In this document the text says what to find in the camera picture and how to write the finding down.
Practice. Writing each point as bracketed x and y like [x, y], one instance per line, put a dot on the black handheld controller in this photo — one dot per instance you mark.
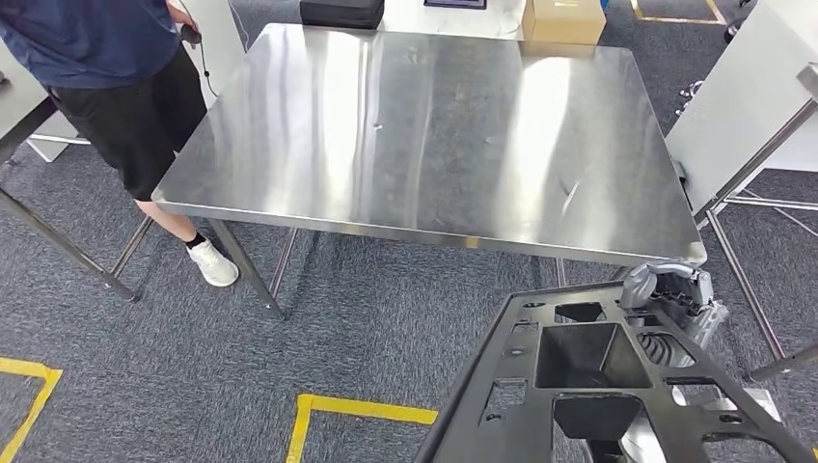
[190, 33]

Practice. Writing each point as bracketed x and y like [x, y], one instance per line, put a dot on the black plastic panel part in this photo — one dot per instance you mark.
[460, 434]

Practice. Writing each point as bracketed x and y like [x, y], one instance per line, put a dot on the black case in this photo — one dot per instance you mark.
[342, 13]

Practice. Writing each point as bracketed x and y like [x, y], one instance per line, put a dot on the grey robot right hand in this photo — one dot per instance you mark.
[636, 287]

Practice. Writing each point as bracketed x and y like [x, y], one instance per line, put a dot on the person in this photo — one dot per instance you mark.
[96, 64]

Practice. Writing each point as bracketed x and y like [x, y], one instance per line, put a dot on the white panel steel table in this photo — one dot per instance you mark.
[735, 96]

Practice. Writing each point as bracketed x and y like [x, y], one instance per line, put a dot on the stainless steel workbench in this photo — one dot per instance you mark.
[415, 128]

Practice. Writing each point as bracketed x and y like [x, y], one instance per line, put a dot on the cardboard box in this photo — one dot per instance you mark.
[562, 22]

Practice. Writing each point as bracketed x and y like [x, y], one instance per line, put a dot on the dark tablet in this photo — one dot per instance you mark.
[455, 3]

